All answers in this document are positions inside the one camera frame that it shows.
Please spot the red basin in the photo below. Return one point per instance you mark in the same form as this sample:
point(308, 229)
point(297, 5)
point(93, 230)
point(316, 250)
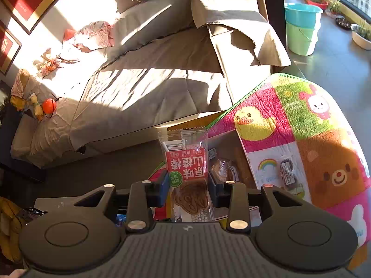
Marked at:
point(317, 4)

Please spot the white planter with grass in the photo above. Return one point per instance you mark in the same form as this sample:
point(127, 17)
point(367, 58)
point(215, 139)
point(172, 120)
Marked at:
point(361, 36)

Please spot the beige cloth sheet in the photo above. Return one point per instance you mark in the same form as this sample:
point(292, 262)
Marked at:
point(232, 20)

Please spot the small red framed picture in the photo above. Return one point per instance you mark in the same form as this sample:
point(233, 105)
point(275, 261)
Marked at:
point(7, 49)

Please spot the brown bar clear packet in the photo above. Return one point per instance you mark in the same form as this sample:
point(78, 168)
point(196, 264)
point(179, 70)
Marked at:
point(288, 173)

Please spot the colourful cartoon mat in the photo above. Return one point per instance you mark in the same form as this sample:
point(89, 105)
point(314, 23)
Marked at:
point(318, 127)

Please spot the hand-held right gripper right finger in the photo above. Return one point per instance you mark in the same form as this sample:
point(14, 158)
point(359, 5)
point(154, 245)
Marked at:
point(211, 188)

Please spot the green bucket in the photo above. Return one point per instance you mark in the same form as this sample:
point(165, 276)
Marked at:
point(303, 40)

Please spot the dark round pot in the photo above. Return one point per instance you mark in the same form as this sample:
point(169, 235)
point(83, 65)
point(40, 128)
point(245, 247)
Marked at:
point(343, 23)

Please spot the teal bucket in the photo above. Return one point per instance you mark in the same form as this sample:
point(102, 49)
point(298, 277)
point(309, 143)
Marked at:
point(303, 14)

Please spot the pink crumpled cloth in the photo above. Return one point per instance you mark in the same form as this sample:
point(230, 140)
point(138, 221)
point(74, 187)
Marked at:
point(92, 34)

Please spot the dried peel scraps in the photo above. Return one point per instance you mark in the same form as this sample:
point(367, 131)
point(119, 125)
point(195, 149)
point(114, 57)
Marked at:
point(50, 65)

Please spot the small potted plant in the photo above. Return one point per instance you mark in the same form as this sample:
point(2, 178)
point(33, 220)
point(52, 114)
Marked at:
point(334, 8)

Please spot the beige sofa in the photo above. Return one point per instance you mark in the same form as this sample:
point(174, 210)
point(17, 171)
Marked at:
point(145, 87)

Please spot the yellow crumpled object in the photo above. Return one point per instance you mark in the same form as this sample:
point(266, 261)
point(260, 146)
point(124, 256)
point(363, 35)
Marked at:
point(29, 104)

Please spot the brown cake packet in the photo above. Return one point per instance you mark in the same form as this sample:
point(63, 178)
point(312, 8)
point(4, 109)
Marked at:
point(224, 169)

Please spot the red hawthorn stick packet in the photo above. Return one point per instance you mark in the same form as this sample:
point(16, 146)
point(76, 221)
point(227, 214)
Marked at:
point(187, 162)

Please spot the pink cardboard box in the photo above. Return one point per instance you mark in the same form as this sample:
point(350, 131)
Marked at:
point(245, 165)

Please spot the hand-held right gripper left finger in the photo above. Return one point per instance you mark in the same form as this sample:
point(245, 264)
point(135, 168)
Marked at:
point(164, 182)

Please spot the orange ball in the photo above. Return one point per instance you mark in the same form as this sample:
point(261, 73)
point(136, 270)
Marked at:
point(49, 105)

